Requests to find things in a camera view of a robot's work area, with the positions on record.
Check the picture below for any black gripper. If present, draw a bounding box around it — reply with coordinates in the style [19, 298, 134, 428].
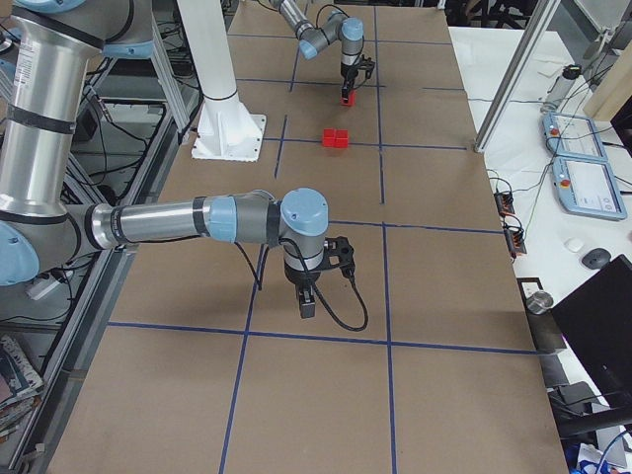
[284, 264, 322, 320]
[341, 63, 358, 98]

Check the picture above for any black computer mouse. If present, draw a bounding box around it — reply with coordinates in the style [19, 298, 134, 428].
[581, 248, 611, 270]

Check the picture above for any red cube block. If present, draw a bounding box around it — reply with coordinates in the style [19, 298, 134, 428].
[334, 128, 350, 148]
[321, 128, 337, 148]
[340, 94, 356, 107]

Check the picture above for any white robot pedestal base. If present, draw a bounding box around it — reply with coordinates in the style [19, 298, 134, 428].
[178, 0, 267, 162]

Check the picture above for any orange circuit board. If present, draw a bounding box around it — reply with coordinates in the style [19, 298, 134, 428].
[494, 192, 515, 216]
[504, 227, 527, 258]

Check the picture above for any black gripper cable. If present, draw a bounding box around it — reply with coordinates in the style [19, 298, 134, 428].
[231, 236, 369, 331]
[315, 4, 376, 90]

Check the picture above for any lower teach pendant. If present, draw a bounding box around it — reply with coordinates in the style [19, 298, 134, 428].
[552, 156, 628, 221]

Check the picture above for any upper teach pendant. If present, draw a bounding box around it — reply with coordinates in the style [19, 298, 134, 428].
[542, 112, 607, 161]

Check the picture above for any steel cup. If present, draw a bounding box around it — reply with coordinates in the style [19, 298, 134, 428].
[525, 290, 554, 315]

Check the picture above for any black laptop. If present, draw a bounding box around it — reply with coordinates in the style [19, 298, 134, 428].
[552, 255, 631, 407]

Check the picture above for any white power strip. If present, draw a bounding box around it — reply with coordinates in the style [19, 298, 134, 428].
[26, 276, 61, 301]

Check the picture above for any teach pendant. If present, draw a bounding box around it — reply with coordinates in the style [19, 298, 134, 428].
[552, 156, 628, 221]
[542, 112, 607, 161]

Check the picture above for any aluminium frame post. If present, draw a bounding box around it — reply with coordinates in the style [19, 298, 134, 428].
[474, 0, 561, 153]

